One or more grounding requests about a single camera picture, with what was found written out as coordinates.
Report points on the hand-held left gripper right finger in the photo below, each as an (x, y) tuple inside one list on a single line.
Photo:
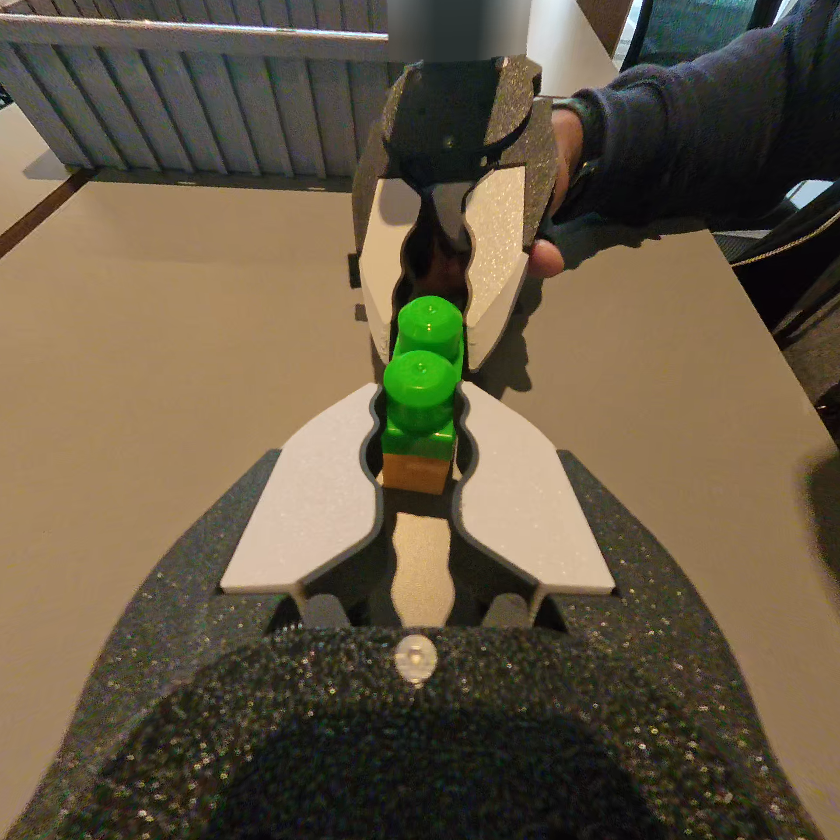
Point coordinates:
[(531, 512)]

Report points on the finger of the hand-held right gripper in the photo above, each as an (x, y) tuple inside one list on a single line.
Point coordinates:
[(380, 262), (502, 249)]

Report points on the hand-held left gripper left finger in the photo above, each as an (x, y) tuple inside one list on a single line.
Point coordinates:
[(302, 512)]

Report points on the yellow mega block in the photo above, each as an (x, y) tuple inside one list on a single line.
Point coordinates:
[(417, 472)]

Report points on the green mega block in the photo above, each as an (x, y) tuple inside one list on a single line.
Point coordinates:
[(420, 387)]

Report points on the grey plastic bin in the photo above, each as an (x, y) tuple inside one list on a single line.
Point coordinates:
[(197, 111)]

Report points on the person's right forearm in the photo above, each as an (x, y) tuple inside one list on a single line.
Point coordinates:
[(689, 131)]

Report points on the person's right hand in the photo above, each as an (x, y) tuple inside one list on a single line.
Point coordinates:
[(569, 151)]

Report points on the black mesh office chair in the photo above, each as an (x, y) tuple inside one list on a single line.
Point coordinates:
[(695, 26)]

